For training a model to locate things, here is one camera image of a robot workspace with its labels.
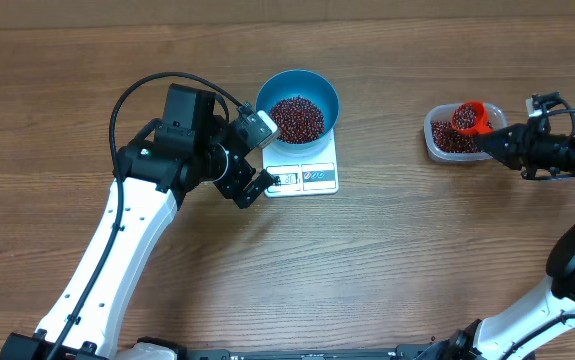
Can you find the orange scoop with blue handle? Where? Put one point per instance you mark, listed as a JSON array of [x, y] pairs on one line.
[[471, 119]]

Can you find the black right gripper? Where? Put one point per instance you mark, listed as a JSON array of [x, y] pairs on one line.
[[522, 148]]

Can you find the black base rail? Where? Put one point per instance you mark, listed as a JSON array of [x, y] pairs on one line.
[[317, 352]]

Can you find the clear plastic food container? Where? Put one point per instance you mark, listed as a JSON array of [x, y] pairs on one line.
[[443, 113]]

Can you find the teal plastic bowl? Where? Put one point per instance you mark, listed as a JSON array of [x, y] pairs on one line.
[[304, 83]]

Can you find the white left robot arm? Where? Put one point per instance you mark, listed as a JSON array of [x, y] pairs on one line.
[[169, 157]]

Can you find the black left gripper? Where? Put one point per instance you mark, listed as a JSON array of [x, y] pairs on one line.
[[233, 187]]

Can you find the white digital kitchen scale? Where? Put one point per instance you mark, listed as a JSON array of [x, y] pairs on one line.
[[303, 169]]

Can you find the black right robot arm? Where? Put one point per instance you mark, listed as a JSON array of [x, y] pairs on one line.
[[548, 310]]

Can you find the red adzuki beans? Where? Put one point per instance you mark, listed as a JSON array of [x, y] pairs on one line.
[[448, 140]]

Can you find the red beans in bowl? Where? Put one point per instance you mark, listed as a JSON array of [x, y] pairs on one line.
[[299, 120]]

